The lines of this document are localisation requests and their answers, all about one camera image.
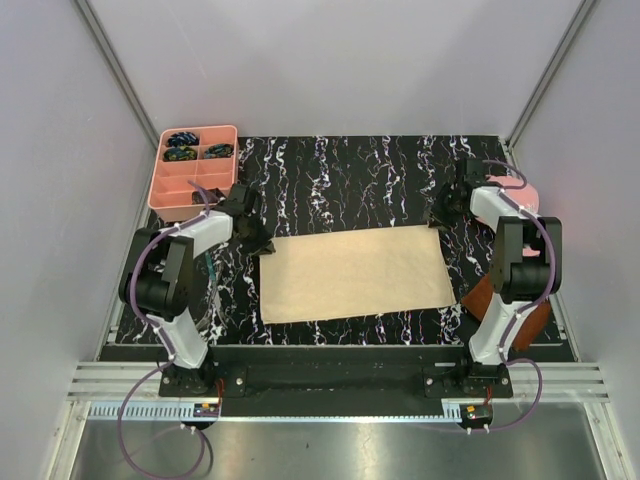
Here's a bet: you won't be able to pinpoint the beige cloth napkin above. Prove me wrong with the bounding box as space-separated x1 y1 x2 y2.
260 225 456 324

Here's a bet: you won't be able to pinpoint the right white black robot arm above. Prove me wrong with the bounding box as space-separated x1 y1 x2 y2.
424 158 562 397

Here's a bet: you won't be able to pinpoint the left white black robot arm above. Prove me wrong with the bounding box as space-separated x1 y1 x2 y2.
118 184 275 396

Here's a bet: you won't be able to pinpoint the clear plastic utensils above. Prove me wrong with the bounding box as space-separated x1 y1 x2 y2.
197 251 222 340

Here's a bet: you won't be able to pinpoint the dark patterned object in box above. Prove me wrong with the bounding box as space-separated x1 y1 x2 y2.
191 188 227 205

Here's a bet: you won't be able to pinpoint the blue patterned object right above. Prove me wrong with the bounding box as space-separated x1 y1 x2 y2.
203 143 234 159

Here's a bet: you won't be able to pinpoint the pink plastic divided organizer box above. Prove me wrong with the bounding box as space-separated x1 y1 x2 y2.
147 125 239 222

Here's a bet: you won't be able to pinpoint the pink baseball cap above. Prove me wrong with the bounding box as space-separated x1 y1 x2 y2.
470 175 539 232

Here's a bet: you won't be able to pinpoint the black marbled table mat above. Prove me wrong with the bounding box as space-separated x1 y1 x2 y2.
113 134 569 347

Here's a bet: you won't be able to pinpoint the blue yellow patterned object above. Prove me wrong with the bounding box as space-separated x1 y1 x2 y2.
163 146 198 162

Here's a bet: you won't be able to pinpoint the blue patterned object top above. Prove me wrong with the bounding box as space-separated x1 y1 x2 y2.
167 131 199 147

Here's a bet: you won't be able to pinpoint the brown suede cloth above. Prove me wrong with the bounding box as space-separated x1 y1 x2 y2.
461 275 551 364

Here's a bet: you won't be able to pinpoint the left orange connector box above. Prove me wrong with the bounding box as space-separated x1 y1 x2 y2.
193 403 220 418

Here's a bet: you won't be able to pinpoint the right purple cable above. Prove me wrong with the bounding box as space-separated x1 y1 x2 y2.
419 158 556 432

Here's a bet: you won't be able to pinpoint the purple cable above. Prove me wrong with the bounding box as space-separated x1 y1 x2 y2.
419 158 556 432
117 180 224 475

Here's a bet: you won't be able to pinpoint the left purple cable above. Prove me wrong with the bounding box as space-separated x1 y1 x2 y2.
117 180 224 475

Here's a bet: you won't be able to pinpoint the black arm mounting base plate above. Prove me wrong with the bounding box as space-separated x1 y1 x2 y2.
159 345 513 419

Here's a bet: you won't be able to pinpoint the grey slotted cable duct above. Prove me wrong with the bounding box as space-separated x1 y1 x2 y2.
88 401 221 422

